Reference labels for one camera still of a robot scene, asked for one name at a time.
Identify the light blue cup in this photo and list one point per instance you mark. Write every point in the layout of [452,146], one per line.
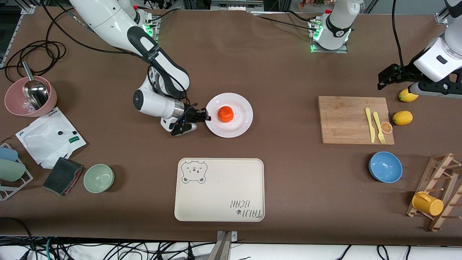
[7,154]

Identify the metal scoop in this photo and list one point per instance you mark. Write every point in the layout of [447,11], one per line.
[36,94]

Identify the pink bowl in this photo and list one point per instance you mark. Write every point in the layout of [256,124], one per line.
[14,104]

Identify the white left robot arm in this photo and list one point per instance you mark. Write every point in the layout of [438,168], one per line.
[337,32]

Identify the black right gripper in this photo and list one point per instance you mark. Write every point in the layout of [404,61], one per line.
[191,115]

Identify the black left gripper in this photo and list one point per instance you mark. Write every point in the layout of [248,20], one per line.
[400,73]

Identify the yellow plastic knife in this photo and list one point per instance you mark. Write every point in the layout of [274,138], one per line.
[370,126]

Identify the white plastic bag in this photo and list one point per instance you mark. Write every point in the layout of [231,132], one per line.
[47,139]

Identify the aluminium frame structure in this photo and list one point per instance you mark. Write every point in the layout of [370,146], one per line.
[234,5]

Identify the sage green cup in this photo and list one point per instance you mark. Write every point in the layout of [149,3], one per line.
[11,170]

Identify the wooden mug rack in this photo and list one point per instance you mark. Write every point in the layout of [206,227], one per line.
[442,169]

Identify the metal table corner bracket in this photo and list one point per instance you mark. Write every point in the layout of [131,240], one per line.
[441,18]
[29,9]

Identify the white round plate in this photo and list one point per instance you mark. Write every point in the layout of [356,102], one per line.
[240,124]

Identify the metal table clamp bracket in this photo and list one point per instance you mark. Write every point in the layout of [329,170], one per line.
[225,249]

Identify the dark grey folded cloth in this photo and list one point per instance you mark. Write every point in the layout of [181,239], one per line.
[61,175]

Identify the wooden cutting board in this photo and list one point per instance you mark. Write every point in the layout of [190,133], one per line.
[343,119]

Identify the yellow mug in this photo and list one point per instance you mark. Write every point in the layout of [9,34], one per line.
[427,204]

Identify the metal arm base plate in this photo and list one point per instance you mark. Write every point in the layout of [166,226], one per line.
[330,51]
[156,30]

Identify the yellow lemon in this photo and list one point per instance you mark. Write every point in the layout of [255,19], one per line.
[402,118]
[406,96]

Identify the yellow plastic fork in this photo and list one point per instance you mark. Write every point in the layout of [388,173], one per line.
[378,124]

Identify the blue bowl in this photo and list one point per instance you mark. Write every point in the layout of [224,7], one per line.
[385,167]

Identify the beige bear print tray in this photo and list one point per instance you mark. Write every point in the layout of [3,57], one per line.
[220,191]

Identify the pale green bowl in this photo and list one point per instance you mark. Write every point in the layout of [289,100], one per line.
[99,178]

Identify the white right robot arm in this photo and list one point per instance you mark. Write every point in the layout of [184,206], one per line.
[108,21]

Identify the small orange slice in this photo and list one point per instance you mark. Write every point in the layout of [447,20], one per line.
[386,128]

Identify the orange mandarin fruit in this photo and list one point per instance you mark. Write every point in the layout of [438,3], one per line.
[226,114]

